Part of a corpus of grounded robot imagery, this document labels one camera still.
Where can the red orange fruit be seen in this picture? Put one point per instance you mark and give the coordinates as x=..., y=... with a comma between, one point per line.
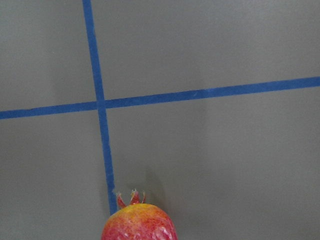
x=138, y=220

